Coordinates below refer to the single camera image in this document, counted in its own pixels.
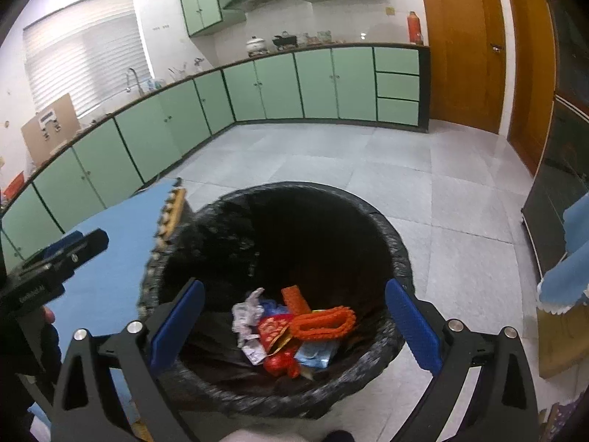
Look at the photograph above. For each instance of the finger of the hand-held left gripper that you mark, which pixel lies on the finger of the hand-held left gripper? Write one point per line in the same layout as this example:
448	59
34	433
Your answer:
57	245
85	251

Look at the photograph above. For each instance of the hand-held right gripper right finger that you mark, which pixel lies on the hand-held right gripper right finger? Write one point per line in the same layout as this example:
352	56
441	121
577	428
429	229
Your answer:
414	327

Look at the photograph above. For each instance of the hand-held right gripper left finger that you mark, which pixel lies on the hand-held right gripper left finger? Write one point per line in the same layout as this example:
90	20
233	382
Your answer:
177	327

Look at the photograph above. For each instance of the white wrapper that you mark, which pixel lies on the white wrapper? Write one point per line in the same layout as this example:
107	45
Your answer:
244	315

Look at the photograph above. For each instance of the orange foam fruit net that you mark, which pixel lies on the orange foam fruit net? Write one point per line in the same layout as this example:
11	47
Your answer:
322	324
297	299

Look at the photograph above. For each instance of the blue purple plastic bag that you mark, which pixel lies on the blue purple plastic bag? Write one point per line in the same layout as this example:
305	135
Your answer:
270	306

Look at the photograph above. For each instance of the red packet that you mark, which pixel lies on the red packet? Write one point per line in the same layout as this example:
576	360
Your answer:
274	329

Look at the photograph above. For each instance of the light blue snack packet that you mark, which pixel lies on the light blue snack packet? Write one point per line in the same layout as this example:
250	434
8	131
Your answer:
313	354

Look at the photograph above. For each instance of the black-lined trash bin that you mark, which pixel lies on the black-lined trash bin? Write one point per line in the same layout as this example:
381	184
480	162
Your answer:
285	230

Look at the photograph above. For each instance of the person's left hand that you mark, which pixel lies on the person's left hand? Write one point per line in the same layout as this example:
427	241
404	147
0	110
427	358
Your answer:
48	316

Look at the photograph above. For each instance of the blue scalloped table mat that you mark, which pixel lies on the blue scalloped table mat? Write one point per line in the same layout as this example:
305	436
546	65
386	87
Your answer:
115	248

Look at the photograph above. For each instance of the red basin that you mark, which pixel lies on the red basin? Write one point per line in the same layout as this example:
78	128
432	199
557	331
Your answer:
14	184

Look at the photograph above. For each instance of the cardboard box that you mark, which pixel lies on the cardboard box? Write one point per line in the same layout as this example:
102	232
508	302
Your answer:
37	142

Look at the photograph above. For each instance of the wooden side table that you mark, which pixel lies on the wooden side table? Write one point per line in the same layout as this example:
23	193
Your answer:
561	345

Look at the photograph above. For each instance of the blue scalloped cloth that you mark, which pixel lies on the blue scalloped cloth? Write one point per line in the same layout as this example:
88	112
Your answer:
575	258

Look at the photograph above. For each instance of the metal faucet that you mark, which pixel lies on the metal faucet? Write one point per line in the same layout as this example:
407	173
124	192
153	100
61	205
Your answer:
138	84

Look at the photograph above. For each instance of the white window blind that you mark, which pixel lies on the white window blind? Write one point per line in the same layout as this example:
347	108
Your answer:
83	55

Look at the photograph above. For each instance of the dark cabinet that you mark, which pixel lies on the dark cabinet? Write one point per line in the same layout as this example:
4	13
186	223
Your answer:
557	184

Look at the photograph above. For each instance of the green base cabinets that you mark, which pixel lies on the green base cabinets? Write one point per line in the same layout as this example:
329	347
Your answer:
276	87

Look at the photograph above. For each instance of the white cooking pot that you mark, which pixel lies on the white cooking pot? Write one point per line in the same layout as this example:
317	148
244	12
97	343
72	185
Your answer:
255	46

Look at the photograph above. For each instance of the black wok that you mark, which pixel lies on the black wok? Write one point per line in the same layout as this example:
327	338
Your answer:
284	41

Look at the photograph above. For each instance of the red thermos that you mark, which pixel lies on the red thermos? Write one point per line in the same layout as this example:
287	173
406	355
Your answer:
414	30

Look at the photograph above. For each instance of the wooden door frame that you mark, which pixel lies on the wooden door frame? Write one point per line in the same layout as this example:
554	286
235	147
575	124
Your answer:
534	78

